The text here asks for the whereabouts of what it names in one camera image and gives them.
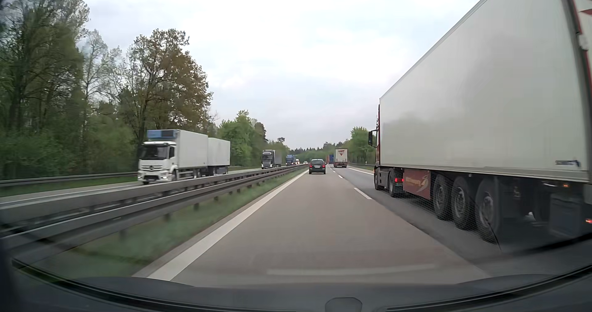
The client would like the dark lorry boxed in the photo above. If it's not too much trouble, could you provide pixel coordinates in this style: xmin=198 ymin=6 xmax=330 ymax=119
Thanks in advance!
xmin=261 ymin=150 xmax=283 ymax=170

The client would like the row of trees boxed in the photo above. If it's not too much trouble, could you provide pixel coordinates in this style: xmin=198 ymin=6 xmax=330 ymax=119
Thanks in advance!
xmin=290 ymin=126 xmax=377 ymax=166

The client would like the white lorry with trailer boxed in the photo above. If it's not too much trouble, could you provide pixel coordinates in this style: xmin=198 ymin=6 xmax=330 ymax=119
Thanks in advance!
xmin=137 ymin=129 xmax=231 ymax=185

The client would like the car's own bonnet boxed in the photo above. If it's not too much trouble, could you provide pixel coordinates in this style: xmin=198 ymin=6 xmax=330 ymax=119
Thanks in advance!
xmin=0 ymin=245 xmax=592 ymax=312

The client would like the white articulated lorry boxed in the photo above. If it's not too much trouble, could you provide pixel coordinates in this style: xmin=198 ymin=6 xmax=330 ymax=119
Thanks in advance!
xmin=368 ymin=0 xmax=592 ymax=252

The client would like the wood of trees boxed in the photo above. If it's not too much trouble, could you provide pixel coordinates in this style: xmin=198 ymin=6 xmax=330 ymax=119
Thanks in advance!
xmin=0 ymin=0 xmax=291 ymax=180

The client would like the metal guard rail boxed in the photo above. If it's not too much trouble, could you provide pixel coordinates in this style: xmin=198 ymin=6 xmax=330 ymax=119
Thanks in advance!
xmin=0 ymin=163 xmax=310 ymax=257

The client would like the grey guard rail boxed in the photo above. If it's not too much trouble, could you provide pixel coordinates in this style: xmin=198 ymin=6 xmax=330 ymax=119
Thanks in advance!
xmin=0 ymin=171 xmax=138 ymax=188

